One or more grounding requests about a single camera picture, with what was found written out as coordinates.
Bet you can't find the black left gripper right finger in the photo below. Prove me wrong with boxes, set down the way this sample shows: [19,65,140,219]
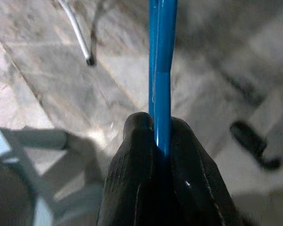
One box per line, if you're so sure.
[171,117,238,226]

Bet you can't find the white round tube frame stand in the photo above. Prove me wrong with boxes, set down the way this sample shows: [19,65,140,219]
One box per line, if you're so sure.
[57,0,97,67]

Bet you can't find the blue plastic hanger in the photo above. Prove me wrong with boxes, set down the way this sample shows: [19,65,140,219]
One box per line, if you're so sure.
[148,0,179,163]

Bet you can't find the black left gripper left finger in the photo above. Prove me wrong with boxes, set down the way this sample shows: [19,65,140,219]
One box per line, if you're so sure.
[96,112,156,226]

